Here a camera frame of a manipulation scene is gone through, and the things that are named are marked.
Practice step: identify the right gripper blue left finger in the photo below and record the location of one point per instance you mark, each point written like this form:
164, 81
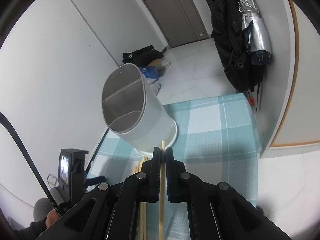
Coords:
110, 211

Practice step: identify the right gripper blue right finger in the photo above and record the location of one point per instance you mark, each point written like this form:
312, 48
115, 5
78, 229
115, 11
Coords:
216, 211

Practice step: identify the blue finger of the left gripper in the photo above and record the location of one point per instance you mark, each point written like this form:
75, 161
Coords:
94, 181

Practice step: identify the wooden chopstick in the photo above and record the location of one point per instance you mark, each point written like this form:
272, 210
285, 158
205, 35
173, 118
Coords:
142, 213
162, 192

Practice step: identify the white utensil holder cup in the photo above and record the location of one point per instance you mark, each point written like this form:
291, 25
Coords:
133, 112

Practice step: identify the person left hand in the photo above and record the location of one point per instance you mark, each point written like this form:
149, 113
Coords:
51, 218

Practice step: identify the teal plaid tablecloth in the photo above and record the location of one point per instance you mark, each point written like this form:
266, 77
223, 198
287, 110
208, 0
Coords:
217, 141

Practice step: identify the blue cardboard box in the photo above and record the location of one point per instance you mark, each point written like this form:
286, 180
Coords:
150, 72

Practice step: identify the black clothes pile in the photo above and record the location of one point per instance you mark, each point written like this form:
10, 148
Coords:
142, 57

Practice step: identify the silver folded umbrella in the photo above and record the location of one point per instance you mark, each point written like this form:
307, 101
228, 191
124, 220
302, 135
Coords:
255, 35

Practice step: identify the black hanging jacket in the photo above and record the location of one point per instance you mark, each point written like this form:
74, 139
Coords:
227, 34

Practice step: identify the grey entrance door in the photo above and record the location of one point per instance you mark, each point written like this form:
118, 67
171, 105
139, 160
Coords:
179, 21

